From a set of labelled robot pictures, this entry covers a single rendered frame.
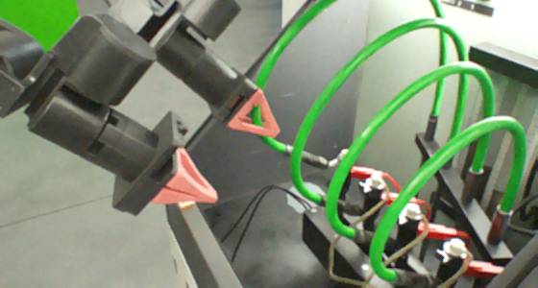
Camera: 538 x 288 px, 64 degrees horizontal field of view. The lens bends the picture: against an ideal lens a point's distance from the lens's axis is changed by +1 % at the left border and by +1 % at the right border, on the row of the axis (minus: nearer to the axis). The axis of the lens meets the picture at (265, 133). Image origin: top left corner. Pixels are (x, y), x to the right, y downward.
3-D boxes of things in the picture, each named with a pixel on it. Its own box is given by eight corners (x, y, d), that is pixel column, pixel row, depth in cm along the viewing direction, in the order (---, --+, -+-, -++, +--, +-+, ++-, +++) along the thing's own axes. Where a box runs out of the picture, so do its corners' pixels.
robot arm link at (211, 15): (155, 40, 65) (114, 12, 58) (204, -18, 64) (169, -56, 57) (200, 85, 60) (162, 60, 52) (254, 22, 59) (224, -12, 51)
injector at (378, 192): (340, 274, 80) (352, 183, 69) (362, 264, 82) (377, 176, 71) (350, 284, 78) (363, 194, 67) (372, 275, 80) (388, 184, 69)
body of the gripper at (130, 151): (189, 148, 42) (123, 108, 38) (127, 217, 44) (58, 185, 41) (184, 116, 47) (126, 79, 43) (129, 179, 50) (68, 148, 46)
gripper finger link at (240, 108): (282, 108, 67) (237, 69, 63) (297, 121, 60) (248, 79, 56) (254, 140, 67) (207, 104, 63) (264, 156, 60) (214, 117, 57)
